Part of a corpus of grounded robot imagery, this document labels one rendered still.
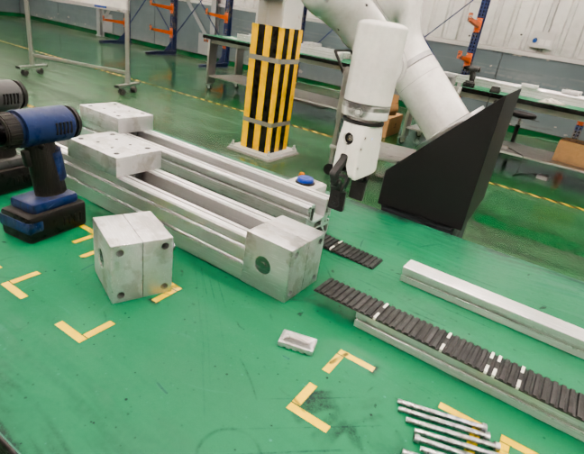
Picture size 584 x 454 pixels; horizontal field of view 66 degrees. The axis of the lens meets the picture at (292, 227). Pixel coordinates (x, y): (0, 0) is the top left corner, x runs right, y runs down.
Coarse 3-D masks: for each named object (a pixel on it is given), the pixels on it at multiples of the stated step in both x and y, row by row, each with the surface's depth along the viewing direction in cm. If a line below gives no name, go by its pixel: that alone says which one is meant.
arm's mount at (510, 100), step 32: (512, 96) 109; (480, 128) 102; (416, 160) 111; (448, 160) 107; (480, 160) 104; (384, 192) 118; (416, 192) 114; (448, 192) 110; (480, 192) 122; (448, 224) 112
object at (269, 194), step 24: (168, 144) 116; (168, 168) 107; (192, 168) 104; (216, 168) 101; (240, 168) 104; (216, 192) 102; (240, 192) 96; (264, 192) 93; (288, 192) 98; (312, 192) 96; (288, 216) 91; (312, 216) 91
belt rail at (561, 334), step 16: (416, 272) 82; (432, 272) 82; (432, 288) 81; (448, 288) 79; (464, 288) 79; (480, 288) 80; (464, 304) 78; (480, 304) 77; (496, 304) 75; (512, 304) 76; (496, 320) 76; (512, 320) 75; (528, 320) 73; (544, 320) 73; (560, 320) 74; (544, 336) 72; (560, 336) 71; (576, 336) 70; (576, 352) 70
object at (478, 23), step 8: (472, 0) 687; (488, 0) 672; (304, 8) 837; (480, 8) 681; (304, 16) 852; (480, 16) 684; (304, 24) 857; (440, 24) 721; (472, 24) 670; (480, 24) 686; (328, 32) 827; (472, 32) 696; (480, 32) 699; (424, 40) 742; (472, 40) 698; (472, 48) 702; (464, 56) 675; (472, 56) 715; (464, 64) 714; (464, 72) 718; (296, 80) 904
